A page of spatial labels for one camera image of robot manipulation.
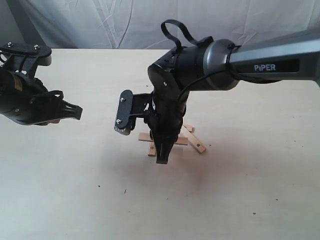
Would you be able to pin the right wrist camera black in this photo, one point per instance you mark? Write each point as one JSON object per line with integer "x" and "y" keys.
{"x": 130, "y": 107}

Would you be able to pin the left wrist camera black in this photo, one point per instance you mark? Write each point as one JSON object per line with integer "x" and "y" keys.
{"x": 25, "y": 58}

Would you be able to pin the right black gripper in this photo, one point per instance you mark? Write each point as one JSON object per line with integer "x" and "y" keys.
{"x": 164, "y": 117}

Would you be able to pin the plain wood strip front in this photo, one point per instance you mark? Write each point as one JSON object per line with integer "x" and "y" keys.
{"x": 145, "y": 137}

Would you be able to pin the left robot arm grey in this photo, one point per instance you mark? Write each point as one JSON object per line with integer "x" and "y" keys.
{"x": 28, "y": 102}

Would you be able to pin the white backdrop cloth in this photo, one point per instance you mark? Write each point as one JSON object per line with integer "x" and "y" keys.
{"x": 136, "y": 24}

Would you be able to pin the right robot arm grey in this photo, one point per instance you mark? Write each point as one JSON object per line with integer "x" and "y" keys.
{"x": 219, "y": 65}

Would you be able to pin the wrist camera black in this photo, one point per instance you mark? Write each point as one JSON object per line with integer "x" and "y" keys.
{"x": 130, "y": 107}
{"x": 25, "y": 58}

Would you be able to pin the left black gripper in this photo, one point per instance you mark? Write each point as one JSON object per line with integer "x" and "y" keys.
{"x": 33, "y": 105}

